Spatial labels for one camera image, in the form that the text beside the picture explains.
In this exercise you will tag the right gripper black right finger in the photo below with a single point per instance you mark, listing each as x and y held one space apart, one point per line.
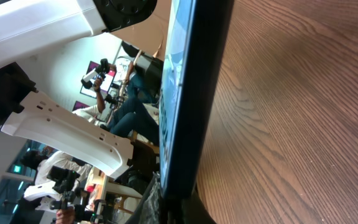
190 210

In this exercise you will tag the seated person in jeans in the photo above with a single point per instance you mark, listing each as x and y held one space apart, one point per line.
132 115

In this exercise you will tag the person in white shirt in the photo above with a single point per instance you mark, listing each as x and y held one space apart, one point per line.
57 186

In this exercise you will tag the Samsung Galaxy smartphone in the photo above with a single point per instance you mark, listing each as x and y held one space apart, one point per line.
196 38

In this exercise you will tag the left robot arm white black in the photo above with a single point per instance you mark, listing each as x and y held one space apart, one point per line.
29 27

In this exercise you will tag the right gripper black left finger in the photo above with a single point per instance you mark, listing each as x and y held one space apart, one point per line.
149 210

